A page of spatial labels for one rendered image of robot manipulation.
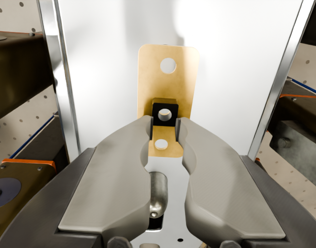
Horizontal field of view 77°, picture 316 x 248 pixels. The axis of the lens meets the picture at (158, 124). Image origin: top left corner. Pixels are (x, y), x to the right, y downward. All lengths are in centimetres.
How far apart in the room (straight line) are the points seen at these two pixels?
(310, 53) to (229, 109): 41
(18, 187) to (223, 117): 26
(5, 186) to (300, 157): 35
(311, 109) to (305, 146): 6
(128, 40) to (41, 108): 46
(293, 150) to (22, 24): 55
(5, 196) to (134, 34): 24
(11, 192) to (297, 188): 79
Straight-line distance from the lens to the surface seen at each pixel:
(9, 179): 34
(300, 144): 25
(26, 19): 56
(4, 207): 30
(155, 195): 23
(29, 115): 65
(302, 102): 31
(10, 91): 21
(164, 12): 18
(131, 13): 19
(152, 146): 16
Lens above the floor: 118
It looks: 61 degrees down
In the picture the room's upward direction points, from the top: 179 degrees counter-clockwise
